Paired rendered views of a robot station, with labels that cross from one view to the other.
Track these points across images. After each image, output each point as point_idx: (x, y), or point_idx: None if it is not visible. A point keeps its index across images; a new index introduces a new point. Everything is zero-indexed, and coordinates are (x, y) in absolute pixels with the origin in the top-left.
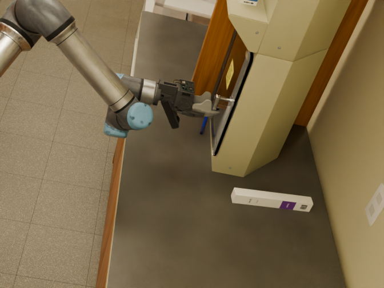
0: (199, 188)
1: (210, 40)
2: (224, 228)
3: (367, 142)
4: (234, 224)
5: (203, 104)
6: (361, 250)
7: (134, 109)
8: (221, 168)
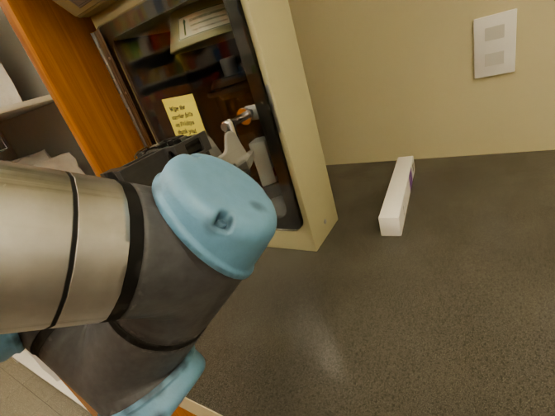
0: (360, 274)
1: (95, 141)
2: (480, 253)
3: (379, 46)
4: (462, 238)
5: (228, 148)
6: (527, 109)
7: (186, 186)
8: (320, 234)
